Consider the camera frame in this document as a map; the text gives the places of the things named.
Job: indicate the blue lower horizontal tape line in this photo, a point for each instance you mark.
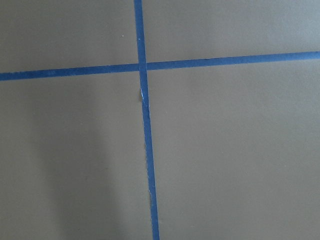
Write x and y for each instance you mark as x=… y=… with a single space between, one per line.
x=161 y=65

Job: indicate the blue centre vertical tape line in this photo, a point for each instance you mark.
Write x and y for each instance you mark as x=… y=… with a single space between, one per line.
x=143 y=75

